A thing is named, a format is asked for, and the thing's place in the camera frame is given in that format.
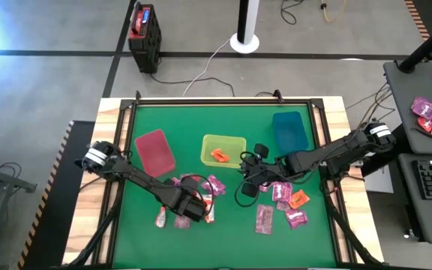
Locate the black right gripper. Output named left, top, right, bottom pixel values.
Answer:
left=239, top=143, right=277, bottom=199

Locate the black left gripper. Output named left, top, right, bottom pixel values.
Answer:
left=165, top=175, right=207, bottom=223

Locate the orange candy packet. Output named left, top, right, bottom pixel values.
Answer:
left=210, top=148, right=231, bottom=163
left=202, top=193, right=216, bottom=224
left=288, top=189, right=311, bottom=210
left=154, top=205, right=167, bottom=229

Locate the yellow plastic bin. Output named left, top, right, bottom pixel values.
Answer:
left=199, top=133, right=248, bottom=169

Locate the green table mat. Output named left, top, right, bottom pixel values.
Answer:
left=112, top=103, right=337, bottom=268

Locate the blue plastic bin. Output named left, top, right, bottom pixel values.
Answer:
left=271, top=110, right=310, bottom=155

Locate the pink plastic bin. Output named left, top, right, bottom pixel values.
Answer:
left=134, top=128, right=176, bottom=179

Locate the pole with white round base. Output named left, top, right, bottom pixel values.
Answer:
left=229, top=0, right=261, bottom=54

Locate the black red equipment case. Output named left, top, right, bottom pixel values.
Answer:
left=127, top=1, right=163, bottom=74

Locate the grey metal stand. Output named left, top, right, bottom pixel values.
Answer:
left=0, top=151, right=38, bottom=270

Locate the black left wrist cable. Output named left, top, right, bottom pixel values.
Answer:
left=191, top=174, right=216, bottom=206

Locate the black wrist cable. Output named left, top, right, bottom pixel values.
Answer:
left=191, top=174, right=216, bottom=206
left=233, top=179, right=262, bottom=208

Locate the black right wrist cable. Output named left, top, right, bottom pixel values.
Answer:
left=233, top=179, right=262, bottom=208

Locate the black metal table frame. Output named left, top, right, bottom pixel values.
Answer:
left=91, top=89, right=386, bottom=270

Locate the black diagonal frame strut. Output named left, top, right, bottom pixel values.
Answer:
left=322, top=187, right=384, bottom=267
left=67, top=179, right=125, bottom=268

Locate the white floor cable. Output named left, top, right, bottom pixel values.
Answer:
left=182, top=37, right=233, bottom=97

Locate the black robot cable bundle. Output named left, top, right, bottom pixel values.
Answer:
left=345, top=82, right=397, bottom=132

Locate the black looped floor cable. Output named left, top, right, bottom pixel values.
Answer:
left=280, top=0, right=306, bottom=26

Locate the yellow cord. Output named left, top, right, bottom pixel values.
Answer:
left=320, top=0, right=348, bottom=23

